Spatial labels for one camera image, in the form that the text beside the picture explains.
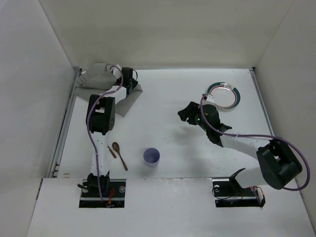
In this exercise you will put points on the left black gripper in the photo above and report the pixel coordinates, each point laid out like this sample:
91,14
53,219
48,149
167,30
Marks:
130,82

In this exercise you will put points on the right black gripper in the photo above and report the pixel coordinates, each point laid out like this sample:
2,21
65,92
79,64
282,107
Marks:
191,114

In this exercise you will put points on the grey cloth placemat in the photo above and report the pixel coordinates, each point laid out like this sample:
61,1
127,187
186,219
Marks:
97,79

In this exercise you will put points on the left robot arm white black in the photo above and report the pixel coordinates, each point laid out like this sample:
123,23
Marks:
109,91

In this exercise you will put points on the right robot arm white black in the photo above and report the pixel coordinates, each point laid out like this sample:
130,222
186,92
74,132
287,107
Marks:
278,164

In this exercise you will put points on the white plate green red rim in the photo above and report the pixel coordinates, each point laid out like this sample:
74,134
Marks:
224,95

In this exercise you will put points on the purple cup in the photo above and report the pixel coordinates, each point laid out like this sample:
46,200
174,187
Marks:
151,157

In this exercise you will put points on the brown wooden spoon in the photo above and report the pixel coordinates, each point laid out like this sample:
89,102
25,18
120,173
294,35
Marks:
116,148

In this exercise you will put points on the brown wooden fork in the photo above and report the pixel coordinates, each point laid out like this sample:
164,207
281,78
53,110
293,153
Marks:
113,154

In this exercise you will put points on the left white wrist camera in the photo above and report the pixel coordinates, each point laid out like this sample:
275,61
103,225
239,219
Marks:
115,70

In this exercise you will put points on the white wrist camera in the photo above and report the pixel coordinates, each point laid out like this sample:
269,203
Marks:
115,70
208,97

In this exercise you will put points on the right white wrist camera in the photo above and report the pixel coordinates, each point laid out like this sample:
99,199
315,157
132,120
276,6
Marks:
208,97

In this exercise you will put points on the right aluminium table rail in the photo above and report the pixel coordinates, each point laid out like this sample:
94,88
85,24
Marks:
254,79

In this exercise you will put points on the aluminium table rail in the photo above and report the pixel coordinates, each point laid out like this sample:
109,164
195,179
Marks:
56,158
254,79

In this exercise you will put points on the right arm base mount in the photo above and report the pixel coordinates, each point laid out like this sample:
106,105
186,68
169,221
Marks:
228,194

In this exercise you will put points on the left aluminium table rail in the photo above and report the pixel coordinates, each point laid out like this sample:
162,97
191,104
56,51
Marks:
56,158

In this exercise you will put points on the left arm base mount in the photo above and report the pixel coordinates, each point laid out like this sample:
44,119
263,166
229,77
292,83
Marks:
113,196

